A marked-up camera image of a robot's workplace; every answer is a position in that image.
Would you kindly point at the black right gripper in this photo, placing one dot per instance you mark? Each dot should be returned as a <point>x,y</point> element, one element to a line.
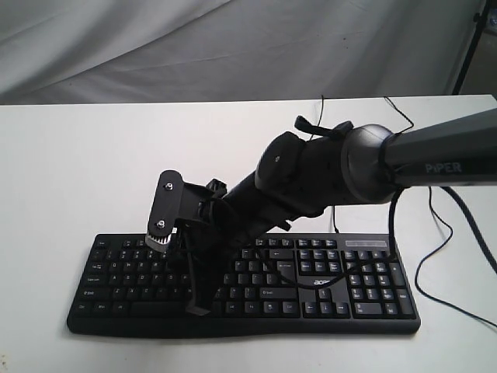
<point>222,222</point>

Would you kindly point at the black tripod stand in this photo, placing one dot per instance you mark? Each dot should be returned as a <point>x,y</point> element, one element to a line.
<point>479,19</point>

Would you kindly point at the grey backdrop cloth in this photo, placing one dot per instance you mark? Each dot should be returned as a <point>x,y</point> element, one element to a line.
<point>58,52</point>

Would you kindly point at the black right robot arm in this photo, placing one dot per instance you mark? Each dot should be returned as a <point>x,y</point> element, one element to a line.
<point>339,166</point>

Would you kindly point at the black acer keyboard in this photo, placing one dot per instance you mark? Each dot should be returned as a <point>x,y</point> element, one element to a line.
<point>310,283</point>

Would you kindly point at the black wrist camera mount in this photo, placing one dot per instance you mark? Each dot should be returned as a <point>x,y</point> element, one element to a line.
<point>179,206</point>

